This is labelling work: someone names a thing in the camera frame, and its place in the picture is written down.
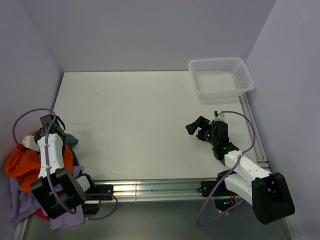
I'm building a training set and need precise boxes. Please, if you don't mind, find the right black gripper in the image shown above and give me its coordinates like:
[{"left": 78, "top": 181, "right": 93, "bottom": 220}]
[{"left": 186, "top": 115, "right": 218, "bottom": 147}]

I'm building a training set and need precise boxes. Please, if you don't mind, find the orange t shirt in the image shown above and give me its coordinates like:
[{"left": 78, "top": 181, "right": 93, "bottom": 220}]
[{"left": 4, "top": 133, "right": 74, "bottom": 193}]

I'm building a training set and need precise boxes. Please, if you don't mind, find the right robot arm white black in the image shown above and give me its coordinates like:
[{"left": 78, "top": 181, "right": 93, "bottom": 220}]
[{"left": 185, "top": 111, "right": 296, "bottom": 225}]

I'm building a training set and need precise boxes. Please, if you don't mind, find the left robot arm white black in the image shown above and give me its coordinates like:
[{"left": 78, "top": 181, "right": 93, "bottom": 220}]
[{"left": 30, "top": 112, "right": 98, "bottom": 219}]

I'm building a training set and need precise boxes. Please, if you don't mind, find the teal blue t shirt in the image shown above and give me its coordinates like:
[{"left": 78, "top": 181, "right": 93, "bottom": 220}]
[{"left": 65, "top": 133, "right": 79, "bottom": 148}]

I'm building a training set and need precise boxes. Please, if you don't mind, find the white perforated plastic basket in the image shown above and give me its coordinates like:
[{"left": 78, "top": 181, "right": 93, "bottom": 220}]
[{"left": 188, "top": 57, "right": 255, "bottom": 100}]

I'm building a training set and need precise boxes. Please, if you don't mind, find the lavender t shirt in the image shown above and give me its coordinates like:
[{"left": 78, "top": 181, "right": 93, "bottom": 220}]
[{"left": 9, "top": 177, "right": 85, "bottom": 231}]

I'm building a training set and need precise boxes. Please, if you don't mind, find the red t shirt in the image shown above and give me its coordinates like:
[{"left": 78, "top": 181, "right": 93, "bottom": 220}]
[{"left": 34, "top": 208, "right": 51, "bottom": 222}]

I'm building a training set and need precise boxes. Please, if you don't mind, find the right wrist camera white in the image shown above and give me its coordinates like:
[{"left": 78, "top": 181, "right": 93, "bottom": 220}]
[{"left": 212, "top": 110, "right": 226, "bottom": 122}]

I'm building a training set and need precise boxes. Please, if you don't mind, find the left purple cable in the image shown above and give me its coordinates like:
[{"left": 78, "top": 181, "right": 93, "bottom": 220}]
[{"left": 12, "top": 108, "right": 119, "bottom": 221}]

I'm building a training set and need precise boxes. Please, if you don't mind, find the aluminium front rail frame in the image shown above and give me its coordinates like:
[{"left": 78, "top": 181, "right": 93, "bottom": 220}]
[{"left": 13, "top": 178, "right": 300, "bottom": 240}]

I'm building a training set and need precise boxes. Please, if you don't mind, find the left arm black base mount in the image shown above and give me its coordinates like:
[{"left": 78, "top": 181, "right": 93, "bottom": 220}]
[{"left": 82, "top": 184, "right": 114, "bottom": 217}]

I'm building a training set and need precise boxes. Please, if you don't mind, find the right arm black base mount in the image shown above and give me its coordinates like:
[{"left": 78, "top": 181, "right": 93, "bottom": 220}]
[{"left": 196, "top": 170, "right": 236, "bottom": 211}]

